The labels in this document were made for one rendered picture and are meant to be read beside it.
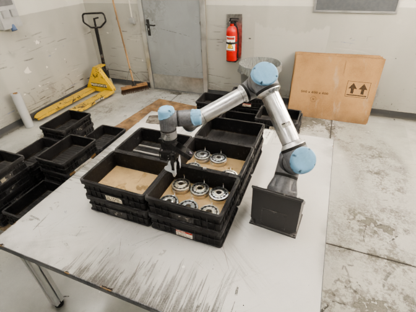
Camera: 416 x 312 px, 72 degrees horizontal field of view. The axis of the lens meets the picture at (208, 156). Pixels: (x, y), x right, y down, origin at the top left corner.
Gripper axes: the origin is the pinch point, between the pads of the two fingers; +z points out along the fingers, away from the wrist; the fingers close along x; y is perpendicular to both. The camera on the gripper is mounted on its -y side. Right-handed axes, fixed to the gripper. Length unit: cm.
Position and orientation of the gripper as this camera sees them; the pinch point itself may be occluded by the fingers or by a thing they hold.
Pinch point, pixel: (177, 171)
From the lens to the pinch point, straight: 148.2
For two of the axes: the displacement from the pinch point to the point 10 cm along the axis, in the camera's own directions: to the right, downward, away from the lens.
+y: -9.6, -1.3, 2.4
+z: 0.4, 8.2, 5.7
